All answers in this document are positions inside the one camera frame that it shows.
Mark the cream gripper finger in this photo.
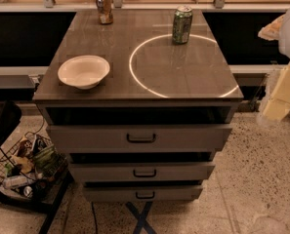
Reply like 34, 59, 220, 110
262, 63, 290, 121
258, 16, 284, 41

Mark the green soda can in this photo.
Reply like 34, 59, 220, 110
172, 5, 193, 44

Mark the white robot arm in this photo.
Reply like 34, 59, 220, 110
258, 8, 290, 122

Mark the brown soda can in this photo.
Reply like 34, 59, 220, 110
95, 0, 113, 24

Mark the white paper bowl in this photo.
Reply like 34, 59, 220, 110
58, 56, 110, 90

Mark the grey drawer cabinet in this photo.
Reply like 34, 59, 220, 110
34, 10, 243, 188

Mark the blue tape cross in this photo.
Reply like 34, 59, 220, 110
125, 202, 157, 234

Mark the middle grey drawer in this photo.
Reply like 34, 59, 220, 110
69, 162, 215, 182

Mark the grey drawer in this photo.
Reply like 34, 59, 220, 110
69, 162, 215, 182
83, 185, 203, 202
47, 124, 231, 153

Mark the bottom grey drawer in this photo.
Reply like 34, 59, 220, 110
83, 185, 203, 202

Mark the top grey drawer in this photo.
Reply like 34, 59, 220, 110
47, 124, 231, 153

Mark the green snack bag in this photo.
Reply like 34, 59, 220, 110
33, 144, 64, 177

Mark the brown snack bag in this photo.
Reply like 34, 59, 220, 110
17, 136, 32, 157

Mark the plastic water bottle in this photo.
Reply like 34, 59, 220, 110
2, 175, 36, 189

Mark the black floor cable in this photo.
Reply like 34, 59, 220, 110
91, 201, 100, 234

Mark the black wire basket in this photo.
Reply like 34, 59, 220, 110
0, 132, 67, 200

